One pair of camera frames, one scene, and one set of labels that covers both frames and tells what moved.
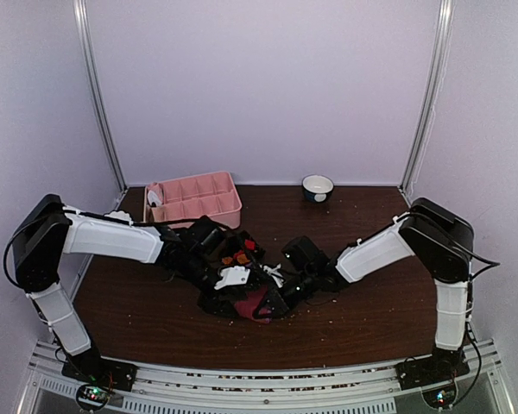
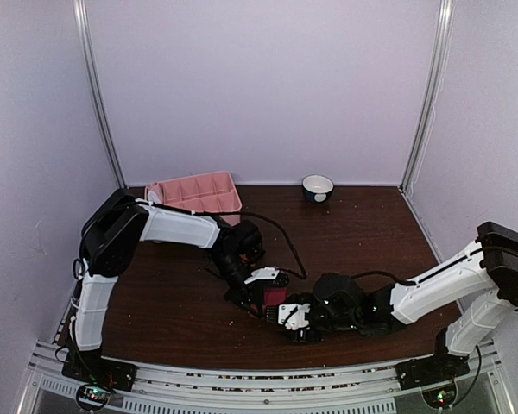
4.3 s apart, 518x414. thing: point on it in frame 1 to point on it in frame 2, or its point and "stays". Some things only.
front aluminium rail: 266,388 stays
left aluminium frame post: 82,24 stays
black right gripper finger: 274,302 to 309,335
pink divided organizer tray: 212,195 stays
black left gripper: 211,304 to 247,294
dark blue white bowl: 317,188 stays
